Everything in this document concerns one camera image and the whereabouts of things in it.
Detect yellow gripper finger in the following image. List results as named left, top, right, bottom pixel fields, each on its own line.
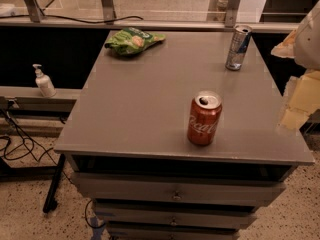
left=279, top=70, right=320, bottom=130

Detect red coke can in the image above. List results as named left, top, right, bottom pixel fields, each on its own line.
left=187, top=91, right=222, bottom=146

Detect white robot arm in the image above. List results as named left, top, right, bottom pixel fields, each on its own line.
left=271, top=1, right=320, bottom=130

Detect silver blue energy drink can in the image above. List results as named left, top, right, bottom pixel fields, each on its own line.
left=225, top=25, right=252, bottom=71

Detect grey drawer cabinet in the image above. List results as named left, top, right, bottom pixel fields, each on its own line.
left=55, top=32, right=314, bottom=234

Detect green chip bag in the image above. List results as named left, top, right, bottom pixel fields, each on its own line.
left=104, top=27, right=166, bottom=56

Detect top grey drawer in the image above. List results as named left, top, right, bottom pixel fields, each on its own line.
left=72, top=172, right=286, bottom=207

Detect grey drawer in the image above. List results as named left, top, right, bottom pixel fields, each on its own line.
left=108, top=227, right=239, bottom=240
left=72, top=172, right=286, bottom=207
left=94, top=202, right=256, bottom=230

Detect middle grey drawer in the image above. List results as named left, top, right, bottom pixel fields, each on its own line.
left=94, top=202, right=256, bottom=230

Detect bottom grey drawer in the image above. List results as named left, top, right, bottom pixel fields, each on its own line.
left=108, top=227, right=239, bottom=240

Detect white pump sanitizer bottle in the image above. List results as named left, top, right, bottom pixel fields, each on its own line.
left=33, top=64, right=56, bottom=97

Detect black stand leg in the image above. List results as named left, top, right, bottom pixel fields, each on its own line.
left=43, top=154, right=66, bottom=214

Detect metal railing frame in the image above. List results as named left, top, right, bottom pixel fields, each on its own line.
left=0, top=0, right=296, bottom=33

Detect black floor cables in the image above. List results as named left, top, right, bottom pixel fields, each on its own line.
left=0, top=107, right=74, bottom=185

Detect black cable on ledge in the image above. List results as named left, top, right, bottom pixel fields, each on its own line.
left=0, top=13, right=144, bottom=25

